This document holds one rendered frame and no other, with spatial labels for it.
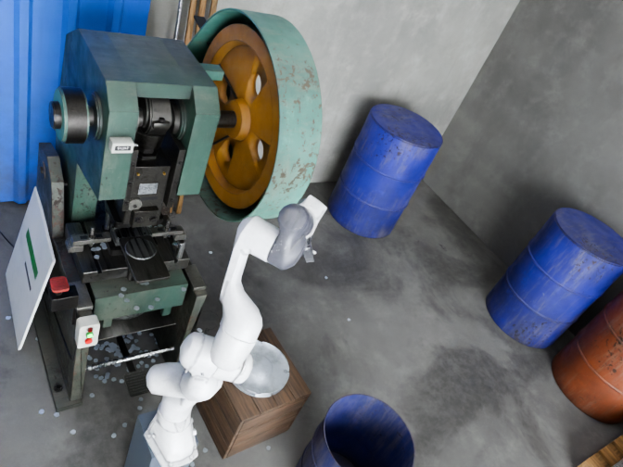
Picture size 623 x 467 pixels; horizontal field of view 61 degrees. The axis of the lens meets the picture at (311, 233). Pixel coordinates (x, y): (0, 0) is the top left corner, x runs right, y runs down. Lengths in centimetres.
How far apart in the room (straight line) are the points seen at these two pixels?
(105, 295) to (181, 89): 88
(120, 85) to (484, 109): 363
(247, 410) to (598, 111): 326
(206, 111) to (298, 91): 34
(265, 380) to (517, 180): 299
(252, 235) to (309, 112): 63
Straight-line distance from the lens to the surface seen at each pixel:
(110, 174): 199
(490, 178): 490
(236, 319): 144
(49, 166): 250
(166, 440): 209
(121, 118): 187
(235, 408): 242
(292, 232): 136
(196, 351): 155
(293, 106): 185
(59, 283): 216
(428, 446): 320
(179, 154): 204
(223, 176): 235
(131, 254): 226
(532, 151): 468
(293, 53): 195
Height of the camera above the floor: 236
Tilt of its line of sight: 36 degrees down
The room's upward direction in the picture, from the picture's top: 25 degrees clockwise
